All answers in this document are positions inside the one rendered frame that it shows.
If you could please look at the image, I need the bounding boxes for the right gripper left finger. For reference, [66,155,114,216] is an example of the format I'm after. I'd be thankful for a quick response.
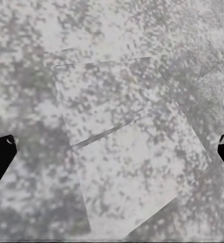
[0,135,18,180]

